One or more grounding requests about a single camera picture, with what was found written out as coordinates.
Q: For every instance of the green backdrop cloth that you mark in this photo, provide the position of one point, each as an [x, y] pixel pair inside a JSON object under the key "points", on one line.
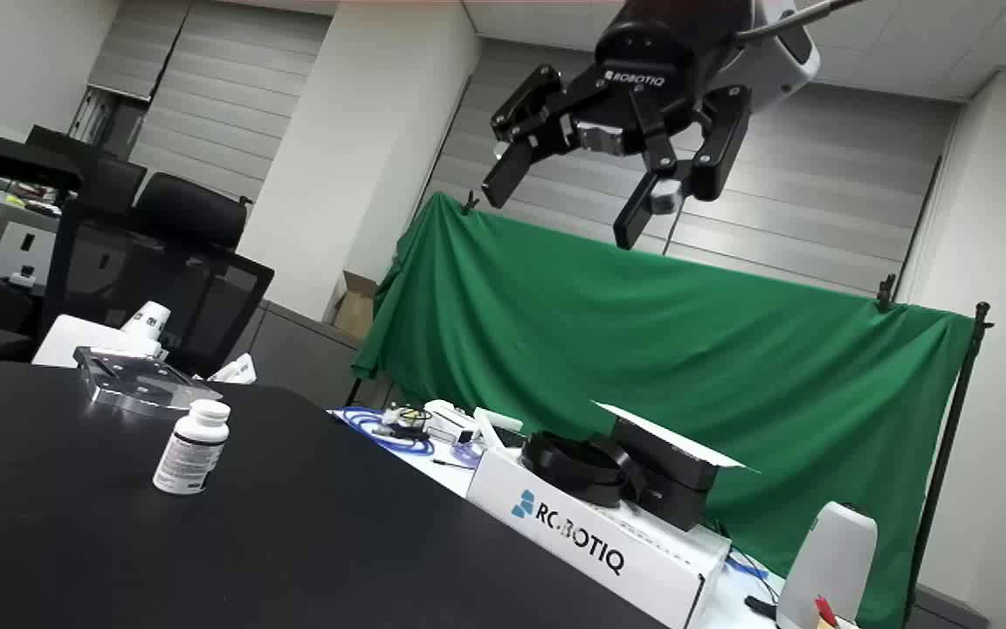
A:
{"points": [[643, 333]]}

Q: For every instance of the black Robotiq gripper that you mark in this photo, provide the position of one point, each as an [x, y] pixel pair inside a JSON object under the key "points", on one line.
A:
{"points": [[654, 54]]}

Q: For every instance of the black box with white flap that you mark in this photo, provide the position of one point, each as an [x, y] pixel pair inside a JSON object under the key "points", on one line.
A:
{"points": [[672, 468]]}

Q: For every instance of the black backdrop stand pole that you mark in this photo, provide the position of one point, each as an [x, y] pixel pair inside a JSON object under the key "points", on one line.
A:
{"points": [[953, 432]]}

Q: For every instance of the black mesh office chair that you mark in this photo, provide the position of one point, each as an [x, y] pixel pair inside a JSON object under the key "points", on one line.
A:
{"points": [[206, 297]]}

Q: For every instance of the white pill bottle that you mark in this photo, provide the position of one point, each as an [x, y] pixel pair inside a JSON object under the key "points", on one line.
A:
{"points": [[190, 450]]}

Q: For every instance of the black backdrop clamp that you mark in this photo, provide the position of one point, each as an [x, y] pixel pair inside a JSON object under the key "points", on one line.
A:
{"points": [[885, 294], [468, 199]]}

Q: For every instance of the black computer monitor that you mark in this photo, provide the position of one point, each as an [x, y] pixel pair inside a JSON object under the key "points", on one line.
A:
{"points": [[97, 169]]}

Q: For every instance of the white Robotiq cardboard box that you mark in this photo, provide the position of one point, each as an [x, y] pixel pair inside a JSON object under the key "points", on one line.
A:
{"points": [[573, 538]]}

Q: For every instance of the brown cardboard box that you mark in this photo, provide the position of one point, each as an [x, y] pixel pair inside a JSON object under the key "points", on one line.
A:
{"points": [[356, 310]]}

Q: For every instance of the small red object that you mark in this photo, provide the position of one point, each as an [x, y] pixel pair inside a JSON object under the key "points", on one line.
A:
{"points": [[825, 611]]}

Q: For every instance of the black round coiled object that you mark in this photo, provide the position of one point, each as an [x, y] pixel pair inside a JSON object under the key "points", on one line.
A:
{"points": [[573, 467]]}

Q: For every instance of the crumpled white paper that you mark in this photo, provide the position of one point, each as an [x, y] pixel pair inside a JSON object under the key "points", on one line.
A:
{"points": [[234, 372]]}

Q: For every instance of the white plastic container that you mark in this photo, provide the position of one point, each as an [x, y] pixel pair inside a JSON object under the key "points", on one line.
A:
{"points": [[831, 565]]}

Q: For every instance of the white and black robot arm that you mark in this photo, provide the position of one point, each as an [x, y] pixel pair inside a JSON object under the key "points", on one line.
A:
{"points": [[791, 54]]}

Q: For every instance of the small white device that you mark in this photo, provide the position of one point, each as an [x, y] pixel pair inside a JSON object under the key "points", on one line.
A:
{"points": [[445, 420]]}

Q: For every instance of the black padded office chair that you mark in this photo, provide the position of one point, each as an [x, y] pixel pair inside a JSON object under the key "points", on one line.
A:
{"points": [[190, 211]]}

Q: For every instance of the grey window blind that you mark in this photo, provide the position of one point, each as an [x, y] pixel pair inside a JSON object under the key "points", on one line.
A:
{"points": [[804, 195], [226, 92]]}

